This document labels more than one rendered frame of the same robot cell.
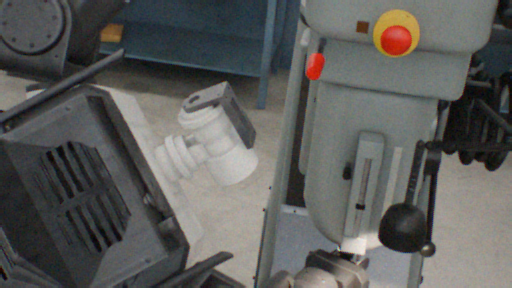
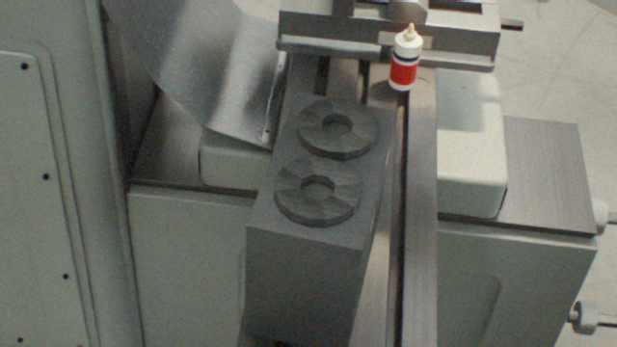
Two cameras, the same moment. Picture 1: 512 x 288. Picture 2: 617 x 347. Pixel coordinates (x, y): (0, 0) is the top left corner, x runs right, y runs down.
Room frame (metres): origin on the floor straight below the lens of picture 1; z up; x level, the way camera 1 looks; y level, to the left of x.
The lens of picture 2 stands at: (1.41, 0.91, 1.79)
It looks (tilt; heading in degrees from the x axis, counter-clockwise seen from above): 44 degrees down; 267
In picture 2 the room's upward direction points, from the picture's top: 4 degrees clockwise
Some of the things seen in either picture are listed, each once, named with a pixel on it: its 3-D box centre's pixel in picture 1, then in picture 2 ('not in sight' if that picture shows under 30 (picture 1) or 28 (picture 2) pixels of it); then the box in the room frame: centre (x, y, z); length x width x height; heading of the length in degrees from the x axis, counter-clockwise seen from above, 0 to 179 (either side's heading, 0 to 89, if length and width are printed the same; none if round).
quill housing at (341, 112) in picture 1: (367, 150); not in sight; (1.27, -0.20, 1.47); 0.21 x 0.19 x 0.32; 84
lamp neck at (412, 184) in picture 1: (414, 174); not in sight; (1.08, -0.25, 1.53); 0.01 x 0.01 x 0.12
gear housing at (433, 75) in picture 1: (388, 29); not in sight; (1.30, -0.20, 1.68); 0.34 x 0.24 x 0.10; 174
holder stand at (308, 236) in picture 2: not in sight; (321, 217); (1.35, 0.24, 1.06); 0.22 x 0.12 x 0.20; 77
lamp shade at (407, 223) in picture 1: (404, 223); not in sight; (1.08, -0.25, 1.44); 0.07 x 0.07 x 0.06
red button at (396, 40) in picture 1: (396, 39); not in sight; (1.01, -0.17, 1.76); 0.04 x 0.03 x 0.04; 84
